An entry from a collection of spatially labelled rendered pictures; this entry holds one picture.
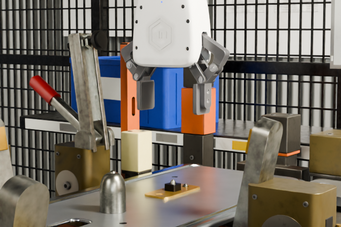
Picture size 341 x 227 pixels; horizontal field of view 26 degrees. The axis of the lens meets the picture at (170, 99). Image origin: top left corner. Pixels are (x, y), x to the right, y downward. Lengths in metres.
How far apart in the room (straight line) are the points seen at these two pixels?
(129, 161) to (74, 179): 0.10
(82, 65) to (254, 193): 0.35
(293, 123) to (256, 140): 0.38
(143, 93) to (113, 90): 0.51
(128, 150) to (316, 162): 0.29
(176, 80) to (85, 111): 0.39
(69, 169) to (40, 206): 0.49
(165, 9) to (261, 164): 0.25
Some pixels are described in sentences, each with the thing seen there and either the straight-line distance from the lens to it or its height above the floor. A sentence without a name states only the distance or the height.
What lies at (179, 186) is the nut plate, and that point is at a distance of 1.01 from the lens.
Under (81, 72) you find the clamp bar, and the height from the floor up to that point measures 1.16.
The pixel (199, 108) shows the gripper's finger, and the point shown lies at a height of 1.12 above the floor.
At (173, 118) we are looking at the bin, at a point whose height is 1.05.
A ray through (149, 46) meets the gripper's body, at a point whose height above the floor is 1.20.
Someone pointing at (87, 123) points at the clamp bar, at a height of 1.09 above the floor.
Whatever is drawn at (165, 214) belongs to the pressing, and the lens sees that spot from 0.89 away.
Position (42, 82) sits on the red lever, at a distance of 1.14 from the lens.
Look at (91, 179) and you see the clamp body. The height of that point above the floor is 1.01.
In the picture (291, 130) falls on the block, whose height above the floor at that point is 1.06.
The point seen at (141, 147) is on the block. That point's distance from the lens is 1.12.
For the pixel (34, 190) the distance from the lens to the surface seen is 0.59.
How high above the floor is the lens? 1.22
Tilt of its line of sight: 5 degrees down
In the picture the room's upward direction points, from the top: straight up
